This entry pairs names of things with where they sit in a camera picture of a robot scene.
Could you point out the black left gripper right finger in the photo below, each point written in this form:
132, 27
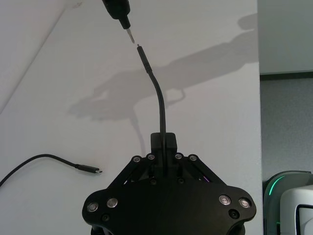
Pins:
188, 169

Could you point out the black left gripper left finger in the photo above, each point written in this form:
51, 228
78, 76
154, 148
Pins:
143, 169

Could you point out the white table cloth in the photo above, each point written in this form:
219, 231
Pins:
73, 137

